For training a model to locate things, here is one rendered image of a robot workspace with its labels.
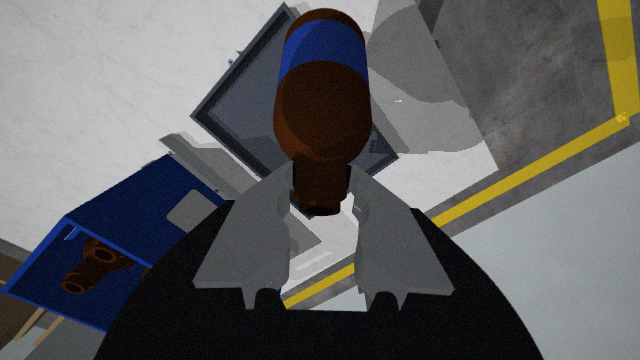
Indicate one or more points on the dark grey square tray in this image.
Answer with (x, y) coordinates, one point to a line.
(238, 110)

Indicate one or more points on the dark blue box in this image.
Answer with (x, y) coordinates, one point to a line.
(143, 217)

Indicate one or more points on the brown bottle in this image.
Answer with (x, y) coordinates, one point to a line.
(89, 272)
(146, 269)
(104, 253)
(322, 116)

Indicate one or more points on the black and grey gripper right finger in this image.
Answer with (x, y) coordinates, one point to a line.
(400, 250)

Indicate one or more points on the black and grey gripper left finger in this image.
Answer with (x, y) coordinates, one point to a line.
(216, 269)

